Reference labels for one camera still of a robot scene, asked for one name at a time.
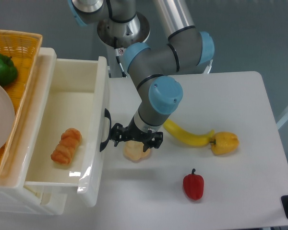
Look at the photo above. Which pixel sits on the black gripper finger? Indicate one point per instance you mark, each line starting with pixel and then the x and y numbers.
pixel 152 140
pixel 116 133

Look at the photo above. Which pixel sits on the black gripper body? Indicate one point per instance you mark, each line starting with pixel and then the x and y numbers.
pixel 134 133

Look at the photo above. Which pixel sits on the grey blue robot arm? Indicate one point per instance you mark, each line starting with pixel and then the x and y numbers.
pixel 151 70

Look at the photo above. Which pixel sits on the white drawer cabinet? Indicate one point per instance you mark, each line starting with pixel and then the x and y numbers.
pixel 13 196

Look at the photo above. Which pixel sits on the pale round bread bun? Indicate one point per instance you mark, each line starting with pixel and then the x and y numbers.
pixel 134 151

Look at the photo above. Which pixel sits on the yellow banana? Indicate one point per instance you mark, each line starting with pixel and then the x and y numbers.
pixel 186 137

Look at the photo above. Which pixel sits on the red bell pepper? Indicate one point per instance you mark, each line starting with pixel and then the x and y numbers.
pixel 193 185

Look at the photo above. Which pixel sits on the brown twisted bread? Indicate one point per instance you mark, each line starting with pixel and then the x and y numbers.
pixel 65 150

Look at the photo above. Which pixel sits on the yellow bell pepper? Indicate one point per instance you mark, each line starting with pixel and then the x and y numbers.
pixel 224 142

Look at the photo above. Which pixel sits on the orange woven basket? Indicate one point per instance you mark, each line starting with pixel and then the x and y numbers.
pixel 23 47

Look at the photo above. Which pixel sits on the green bell pepper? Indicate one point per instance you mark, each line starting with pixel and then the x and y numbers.
pixel 8 71

